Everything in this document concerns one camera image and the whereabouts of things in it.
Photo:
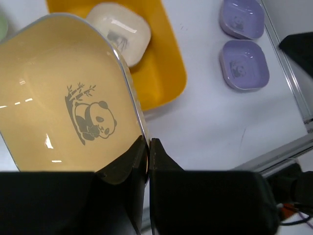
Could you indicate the purple panda plate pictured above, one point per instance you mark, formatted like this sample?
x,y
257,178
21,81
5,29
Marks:
x,y
244,65
242,19

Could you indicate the yellow panda plate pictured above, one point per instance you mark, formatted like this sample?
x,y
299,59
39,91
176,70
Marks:
x,y
67,98

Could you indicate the aluminium side rail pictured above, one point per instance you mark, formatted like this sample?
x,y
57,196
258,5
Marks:
x,y
283,18

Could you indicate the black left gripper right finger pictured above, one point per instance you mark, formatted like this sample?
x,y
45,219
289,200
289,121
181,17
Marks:
x,y
185,202

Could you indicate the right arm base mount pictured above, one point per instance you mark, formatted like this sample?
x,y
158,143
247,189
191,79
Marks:
x,y
293,191

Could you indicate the yellow plastic bin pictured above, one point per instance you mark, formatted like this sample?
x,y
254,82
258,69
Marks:
x,y
160,76

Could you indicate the cream panda plate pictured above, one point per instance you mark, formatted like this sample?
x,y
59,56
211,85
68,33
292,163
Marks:
x,y
123,28

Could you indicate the green panda plate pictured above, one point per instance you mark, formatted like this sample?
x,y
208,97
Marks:
x,y
3,27

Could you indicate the aluminium front rail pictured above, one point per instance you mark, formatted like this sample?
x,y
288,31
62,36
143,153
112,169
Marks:
x,y
280,158

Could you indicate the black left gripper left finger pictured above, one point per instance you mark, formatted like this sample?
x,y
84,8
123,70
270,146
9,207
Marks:
x,y
107,202

